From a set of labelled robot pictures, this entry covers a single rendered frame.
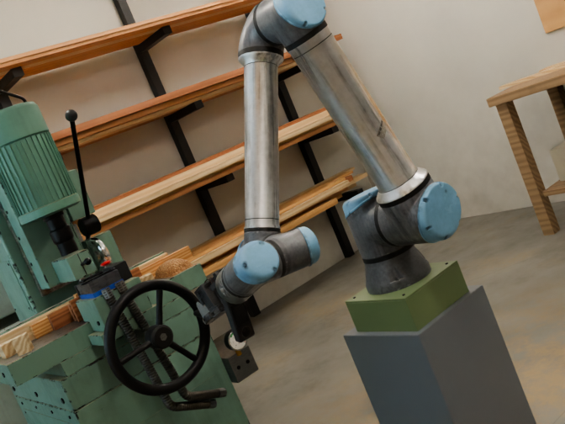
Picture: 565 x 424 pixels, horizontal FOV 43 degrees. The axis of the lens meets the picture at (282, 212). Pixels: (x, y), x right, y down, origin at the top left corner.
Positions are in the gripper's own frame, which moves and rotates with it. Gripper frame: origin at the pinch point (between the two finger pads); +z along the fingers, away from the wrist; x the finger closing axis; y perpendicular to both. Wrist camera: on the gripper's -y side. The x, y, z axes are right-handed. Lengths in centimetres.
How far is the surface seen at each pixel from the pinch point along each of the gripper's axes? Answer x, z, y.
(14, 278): 23, 49, 47
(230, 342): -12.2, 20.9, -6.0
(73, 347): 26.7, 20.1, 14.5
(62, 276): 15, 34, 37
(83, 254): 9.8, 24.0, 37.2
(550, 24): -320, 61, 54
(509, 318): -156, 68, -60
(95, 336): 22.1, 14.6, 13.3
